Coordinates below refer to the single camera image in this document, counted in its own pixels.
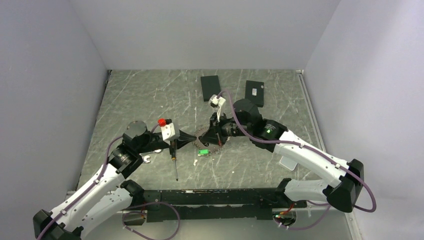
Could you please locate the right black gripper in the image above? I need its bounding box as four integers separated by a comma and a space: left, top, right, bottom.
200, 111, 252, 147

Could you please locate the numbered metal key ring disc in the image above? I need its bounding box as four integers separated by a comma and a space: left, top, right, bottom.
193, 125, 223, 156

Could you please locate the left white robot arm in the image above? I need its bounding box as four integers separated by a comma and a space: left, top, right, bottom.
33, 118, 197, 240

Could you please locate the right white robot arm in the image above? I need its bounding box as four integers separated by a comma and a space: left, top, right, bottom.
198, 95, 364, 213

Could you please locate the black yellow screwdriver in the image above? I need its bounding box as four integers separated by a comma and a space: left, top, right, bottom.
169, 140, 179, 182

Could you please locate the green key tag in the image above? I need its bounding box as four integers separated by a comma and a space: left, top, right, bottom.
197, 149, 210, 156

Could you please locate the upper silver wrench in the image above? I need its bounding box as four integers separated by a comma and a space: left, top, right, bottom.
138, 149, 163, 158

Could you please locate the silver wrench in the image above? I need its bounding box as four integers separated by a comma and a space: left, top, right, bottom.
138, 149, 163, 158
142, 155, 151, 164

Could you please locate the lower silver wrench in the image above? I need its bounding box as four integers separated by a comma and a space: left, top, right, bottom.
142, 155, 151, 164

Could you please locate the plain black box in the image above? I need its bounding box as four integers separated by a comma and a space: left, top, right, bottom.
200, 75, 221, 102

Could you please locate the black box with label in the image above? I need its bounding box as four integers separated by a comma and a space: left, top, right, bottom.
244, 80, 265, 108

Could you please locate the clear plastic card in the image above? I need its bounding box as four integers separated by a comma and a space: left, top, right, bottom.
278, 156, 298, 171

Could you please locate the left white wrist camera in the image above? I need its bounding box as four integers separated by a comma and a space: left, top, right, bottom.
160, 122, 180, 141

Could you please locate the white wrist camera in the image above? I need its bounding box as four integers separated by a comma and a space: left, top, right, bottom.
160, 122, 180, 141
208, 94, 226, 122

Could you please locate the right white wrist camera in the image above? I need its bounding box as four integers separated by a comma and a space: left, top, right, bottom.
208, 94, 226, 122

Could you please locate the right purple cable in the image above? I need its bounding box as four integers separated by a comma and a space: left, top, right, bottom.
218, 90, 377, 231

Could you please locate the purple cable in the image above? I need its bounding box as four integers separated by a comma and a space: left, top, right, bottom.
218, 90, 377, 231
35, 123, 181, 240

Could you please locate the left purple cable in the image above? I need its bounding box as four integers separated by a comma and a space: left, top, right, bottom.
35, 123, 181, 240

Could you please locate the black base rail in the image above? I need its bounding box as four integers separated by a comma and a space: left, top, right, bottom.
127, 187, 307, 223

